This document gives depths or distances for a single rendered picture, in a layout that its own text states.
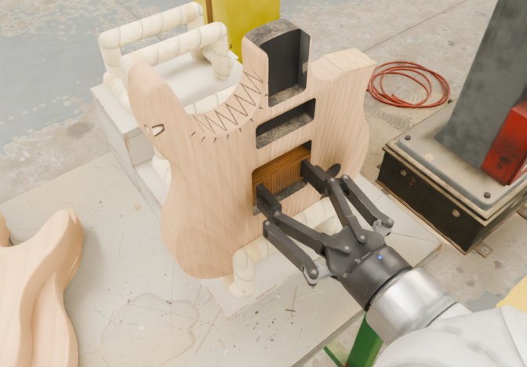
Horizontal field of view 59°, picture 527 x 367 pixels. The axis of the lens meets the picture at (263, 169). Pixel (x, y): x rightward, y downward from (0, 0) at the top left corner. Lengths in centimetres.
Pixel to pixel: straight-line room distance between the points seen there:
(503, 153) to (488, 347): 154
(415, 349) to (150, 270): 58
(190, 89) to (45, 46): 243
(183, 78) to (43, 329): 48
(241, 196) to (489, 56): 129
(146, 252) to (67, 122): 182
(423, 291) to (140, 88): 35
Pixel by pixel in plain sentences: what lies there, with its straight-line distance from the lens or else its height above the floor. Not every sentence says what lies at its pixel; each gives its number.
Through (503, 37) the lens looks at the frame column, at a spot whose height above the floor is 81.
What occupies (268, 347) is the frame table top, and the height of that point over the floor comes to 93.
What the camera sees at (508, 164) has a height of 41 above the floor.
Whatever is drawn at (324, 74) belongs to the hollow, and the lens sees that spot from 59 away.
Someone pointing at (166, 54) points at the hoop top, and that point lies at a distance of 79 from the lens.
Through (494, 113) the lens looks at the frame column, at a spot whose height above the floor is 55.
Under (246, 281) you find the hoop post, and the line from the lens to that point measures 73.
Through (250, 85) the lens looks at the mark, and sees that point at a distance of 53.
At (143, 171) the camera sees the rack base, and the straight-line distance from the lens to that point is 85.
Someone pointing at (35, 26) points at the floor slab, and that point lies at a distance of 348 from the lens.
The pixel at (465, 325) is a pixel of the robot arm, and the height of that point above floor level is 133.
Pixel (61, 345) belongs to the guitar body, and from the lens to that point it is 75.
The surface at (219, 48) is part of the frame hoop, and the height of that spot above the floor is 117.
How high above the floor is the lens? 164
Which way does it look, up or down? 49 degrees down
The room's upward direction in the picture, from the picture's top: straight up
